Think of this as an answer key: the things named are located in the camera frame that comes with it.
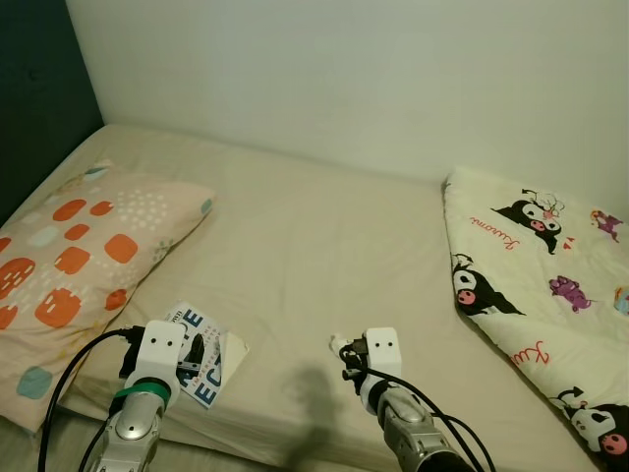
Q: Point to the white book blue letters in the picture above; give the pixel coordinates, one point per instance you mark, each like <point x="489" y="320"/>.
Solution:
<point x="211" y="379"/>

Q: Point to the pink pillow orange blotches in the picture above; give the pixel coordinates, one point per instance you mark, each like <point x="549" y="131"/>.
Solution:
<point x="88" y="256"/>

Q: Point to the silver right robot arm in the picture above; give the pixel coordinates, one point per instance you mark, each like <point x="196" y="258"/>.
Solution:
<point x="423" y="438"/>

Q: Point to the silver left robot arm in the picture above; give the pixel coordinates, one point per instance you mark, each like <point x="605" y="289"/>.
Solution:
<point x="133" y="428"/>

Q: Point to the beige sheeted mattress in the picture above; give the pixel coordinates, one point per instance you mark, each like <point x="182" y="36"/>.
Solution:
<point x="324" y="246"/>

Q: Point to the cream cartoon print quilt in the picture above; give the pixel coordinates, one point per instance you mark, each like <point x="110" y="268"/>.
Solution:
<point x="550" y="285"/>

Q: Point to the dark green upholstered headboard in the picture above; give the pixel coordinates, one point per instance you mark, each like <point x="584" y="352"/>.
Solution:
<point x="39" y="88"/>

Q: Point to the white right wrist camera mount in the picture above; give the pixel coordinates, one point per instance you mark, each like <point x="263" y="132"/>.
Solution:
<point x="382" y="352"/>

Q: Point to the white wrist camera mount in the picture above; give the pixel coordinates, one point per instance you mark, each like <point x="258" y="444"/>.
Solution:
<point x="157" y="346"/>
<point x="382" y="352"/>

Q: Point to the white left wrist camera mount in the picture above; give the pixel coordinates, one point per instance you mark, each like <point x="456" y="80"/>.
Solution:
<point x="157" y="346"/>

